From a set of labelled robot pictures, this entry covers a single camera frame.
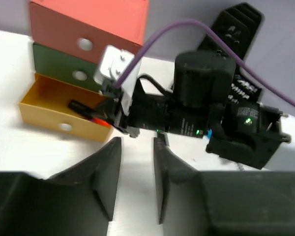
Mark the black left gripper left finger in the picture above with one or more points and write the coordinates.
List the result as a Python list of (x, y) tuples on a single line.
[(78, 201)]

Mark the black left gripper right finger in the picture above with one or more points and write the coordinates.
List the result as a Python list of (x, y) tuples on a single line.
[(221, 203)]

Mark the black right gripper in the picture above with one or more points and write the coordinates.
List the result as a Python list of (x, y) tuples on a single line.
[(184, 111)]

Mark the orange cap black highlighter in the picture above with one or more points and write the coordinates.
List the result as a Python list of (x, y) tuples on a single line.
[(88, 113)]

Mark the yellow bottom drawer box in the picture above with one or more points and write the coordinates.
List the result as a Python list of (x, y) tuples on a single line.
[(46, 105)]

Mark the green drawer box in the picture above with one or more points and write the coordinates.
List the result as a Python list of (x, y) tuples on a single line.
[(63, 67)]

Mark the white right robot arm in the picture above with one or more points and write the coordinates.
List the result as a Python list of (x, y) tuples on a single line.
[(245, 132)]

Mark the pink top drawer box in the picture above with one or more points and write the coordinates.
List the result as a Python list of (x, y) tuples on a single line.
[(83, 28)]

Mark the black mesh file organizer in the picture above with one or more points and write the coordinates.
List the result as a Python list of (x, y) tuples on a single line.
[(237, 27)]

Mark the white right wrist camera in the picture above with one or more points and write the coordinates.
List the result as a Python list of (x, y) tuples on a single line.
[(112, 63)]

